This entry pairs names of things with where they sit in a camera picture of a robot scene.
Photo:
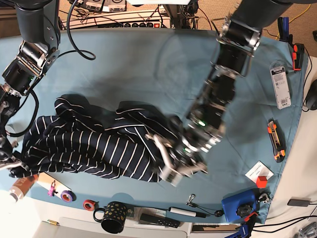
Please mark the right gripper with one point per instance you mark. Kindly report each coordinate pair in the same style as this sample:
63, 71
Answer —
13, 163

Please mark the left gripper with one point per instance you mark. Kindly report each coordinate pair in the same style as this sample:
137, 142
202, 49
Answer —
181, 157

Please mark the navy white striped t-shirt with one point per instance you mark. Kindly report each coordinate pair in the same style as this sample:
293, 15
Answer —
99, 143

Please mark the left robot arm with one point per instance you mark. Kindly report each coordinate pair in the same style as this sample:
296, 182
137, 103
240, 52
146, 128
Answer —
239, 38

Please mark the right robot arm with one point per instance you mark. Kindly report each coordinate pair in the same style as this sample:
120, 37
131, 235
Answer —
39, 25

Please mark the orange drink can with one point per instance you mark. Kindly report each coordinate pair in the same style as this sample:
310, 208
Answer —
21, 187

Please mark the wooden board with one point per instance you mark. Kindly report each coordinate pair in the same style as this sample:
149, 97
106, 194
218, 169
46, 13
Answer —
45, 181

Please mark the pink small clip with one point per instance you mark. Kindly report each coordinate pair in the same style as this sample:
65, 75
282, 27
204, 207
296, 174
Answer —
52, 191

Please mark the silver carabiner clip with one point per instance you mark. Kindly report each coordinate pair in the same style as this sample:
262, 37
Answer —
190, 201

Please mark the white black marker pen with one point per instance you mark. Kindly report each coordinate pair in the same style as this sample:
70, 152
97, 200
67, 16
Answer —
186, 212

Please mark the purple tape roll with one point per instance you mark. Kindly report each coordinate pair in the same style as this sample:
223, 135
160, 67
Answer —
67, 196

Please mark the blue plastic case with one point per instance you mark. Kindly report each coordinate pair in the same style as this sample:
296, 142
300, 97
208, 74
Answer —
239, 205

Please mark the black remote control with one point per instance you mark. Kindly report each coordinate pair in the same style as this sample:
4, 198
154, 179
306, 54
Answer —
161, 221

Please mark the red tape roll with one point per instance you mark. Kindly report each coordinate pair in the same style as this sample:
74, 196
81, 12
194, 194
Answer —
89, 205

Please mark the white paper card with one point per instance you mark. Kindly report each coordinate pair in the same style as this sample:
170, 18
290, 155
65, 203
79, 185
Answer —
259, 170

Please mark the red cube block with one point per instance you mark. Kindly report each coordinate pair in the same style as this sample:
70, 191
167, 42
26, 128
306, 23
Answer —
261, 182

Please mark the teal table cloth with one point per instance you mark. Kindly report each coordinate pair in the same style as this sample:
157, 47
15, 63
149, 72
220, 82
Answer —
167, 68

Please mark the black patterned mug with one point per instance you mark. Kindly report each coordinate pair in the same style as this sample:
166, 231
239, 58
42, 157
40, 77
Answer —
112, 218

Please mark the orange black utility knife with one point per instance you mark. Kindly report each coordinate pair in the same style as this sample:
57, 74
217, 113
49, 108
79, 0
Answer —
277, 146

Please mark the packaged tool blister pack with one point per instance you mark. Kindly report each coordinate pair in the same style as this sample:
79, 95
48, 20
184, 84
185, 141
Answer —
280, 84

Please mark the black power strip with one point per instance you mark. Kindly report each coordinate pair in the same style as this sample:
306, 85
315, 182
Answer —
129, 25

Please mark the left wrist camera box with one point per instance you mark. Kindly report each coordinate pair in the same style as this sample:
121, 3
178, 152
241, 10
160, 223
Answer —
171, 176

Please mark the blue handled clamp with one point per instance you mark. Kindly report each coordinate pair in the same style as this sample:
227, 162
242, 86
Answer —
246, 228

